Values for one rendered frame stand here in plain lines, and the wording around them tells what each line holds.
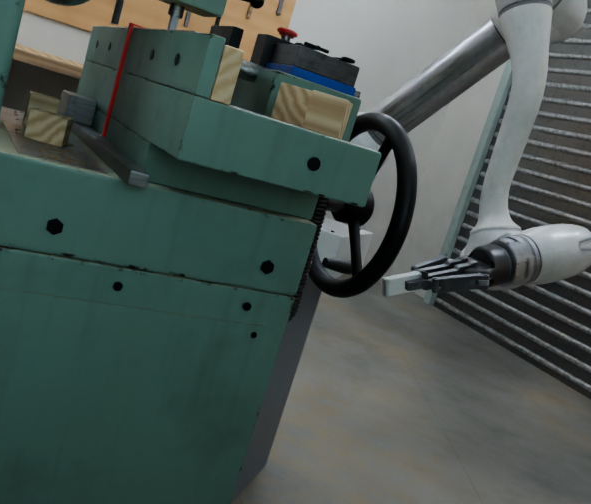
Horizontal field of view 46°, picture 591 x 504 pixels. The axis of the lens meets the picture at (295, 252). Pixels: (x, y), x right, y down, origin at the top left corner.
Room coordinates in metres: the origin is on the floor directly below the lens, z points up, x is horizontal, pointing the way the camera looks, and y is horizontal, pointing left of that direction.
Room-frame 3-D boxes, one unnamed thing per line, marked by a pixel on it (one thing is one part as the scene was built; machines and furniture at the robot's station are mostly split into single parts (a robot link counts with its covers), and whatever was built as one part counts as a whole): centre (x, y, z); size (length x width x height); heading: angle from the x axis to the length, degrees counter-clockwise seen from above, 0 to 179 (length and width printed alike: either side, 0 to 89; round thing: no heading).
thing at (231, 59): (0.90, 0.25, 0.92); 0.60 x 0.02 x 0.05; 29
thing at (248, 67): (0.96, 0.15, 0.95); 0.09 x 0.07 x 0.09; 29
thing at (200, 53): (0.89, 0.27, 0.93); 0.60 x 0.02 x 0.06; 29
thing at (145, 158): (0.94, 0.18, 0.82); 0.40 x 0.21 x 0.04; 29
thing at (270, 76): (1.00, 0.07, 0.91); 0.15 x 0.14 x 0.09; 29
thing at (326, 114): (0.77, 0.01, 0.92); 0.04 x 0.04 x 0.04; 82
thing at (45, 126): (0.79, 0.31, 0.82); 0.04 x 0.03 x 0.03; 102
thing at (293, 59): (1.01, 0.07, 0.99); 0.13 x 0.11 x 0.06; 29
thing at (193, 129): (0.96, 0.14, 0.87); 0.61 x 0.30 x 0.06; 29
